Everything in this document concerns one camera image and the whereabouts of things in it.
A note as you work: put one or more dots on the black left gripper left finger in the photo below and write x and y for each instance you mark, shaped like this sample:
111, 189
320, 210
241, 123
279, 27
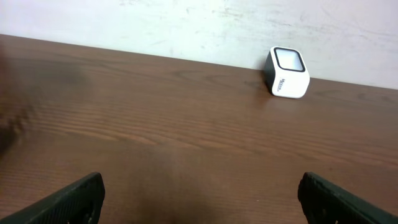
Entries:
79, 202

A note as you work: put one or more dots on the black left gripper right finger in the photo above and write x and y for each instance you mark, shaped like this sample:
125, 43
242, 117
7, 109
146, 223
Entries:
324, 202

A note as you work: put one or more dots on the white barcode scanner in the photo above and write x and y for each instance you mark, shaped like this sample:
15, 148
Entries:
285, 73

